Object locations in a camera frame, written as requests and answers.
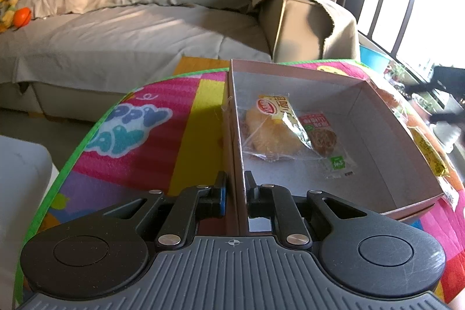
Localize blue plastic basin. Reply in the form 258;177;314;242
359;44;391;75

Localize yellow mat piece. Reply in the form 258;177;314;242
174;56;231;77

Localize small red-green label snack packet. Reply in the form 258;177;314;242
300;113;358;180

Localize orange toy ball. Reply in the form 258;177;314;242
12;7;33;28

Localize pink cardboard box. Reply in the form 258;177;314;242
221;58;446;234

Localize grey covered sofa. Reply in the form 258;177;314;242
0;0;360;122

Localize yellow plush toy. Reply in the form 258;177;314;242
0;0;19;33

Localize yellow-label bread packet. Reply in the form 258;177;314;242
243;94;315;163

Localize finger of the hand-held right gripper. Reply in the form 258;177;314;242
428;110;465;125
403;82;437;93

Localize colourful printed play mat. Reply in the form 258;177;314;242
12;58;465;310

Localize long yellow snack packet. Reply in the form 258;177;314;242
410;126;448;177

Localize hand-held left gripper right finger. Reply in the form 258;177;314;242
244;170;369;248

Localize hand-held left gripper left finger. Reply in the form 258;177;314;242
95;171;229;248

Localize small potted plant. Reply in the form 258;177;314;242
385;60;408;86
412;94;437;122

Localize black window frame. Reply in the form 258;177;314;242
349;0;465;73

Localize white storage box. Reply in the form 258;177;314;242
0;135;60;310

